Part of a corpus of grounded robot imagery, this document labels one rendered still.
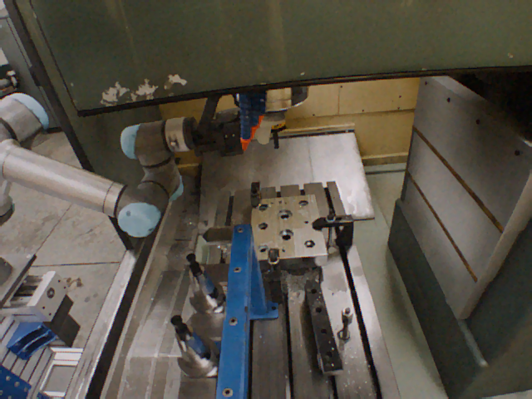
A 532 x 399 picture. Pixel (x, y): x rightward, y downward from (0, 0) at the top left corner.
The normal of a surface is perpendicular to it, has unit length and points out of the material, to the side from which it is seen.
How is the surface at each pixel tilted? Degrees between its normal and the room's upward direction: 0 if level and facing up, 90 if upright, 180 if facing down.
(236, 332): 0
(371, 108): 90
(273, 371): 0
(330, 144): 24
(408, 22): 90
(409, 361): 0
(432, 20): 90
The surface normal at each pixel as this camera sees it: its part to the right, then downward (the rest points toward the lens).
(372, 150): 0.00, 0.61
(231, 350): -0.11, -0.79
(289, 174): -0.10, -0.47
